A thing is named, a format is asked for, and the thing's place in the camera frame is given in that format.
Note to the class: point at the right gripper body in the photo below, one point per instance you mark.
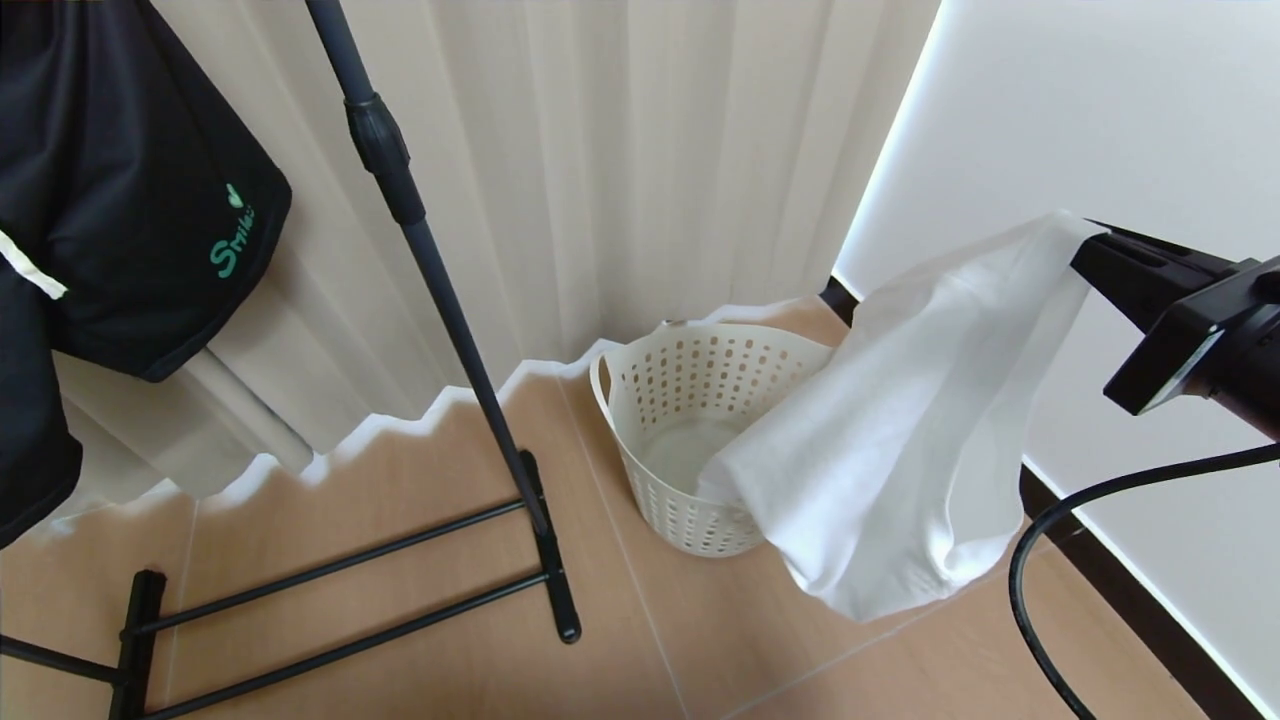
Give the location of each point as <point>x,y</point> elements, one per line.
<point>1220,350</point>

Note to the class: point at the white garment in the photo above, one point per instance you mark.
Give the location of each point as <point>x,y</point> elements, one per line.
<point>900,450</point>

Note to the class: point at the black shorts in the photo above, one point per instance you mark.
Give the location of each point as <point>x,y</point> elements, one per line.
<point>120,200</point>

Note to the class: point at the white laundry basket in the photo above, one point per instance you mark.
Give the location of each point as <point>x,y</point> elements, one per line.
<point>700,360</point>

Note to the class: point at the black clothes rack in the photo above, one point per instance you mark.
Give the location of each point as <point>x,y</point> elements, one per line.
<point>378,140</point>

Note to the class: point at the beige curtain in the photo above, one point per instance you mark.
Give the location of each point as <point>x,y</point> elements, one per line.
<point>650,150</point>

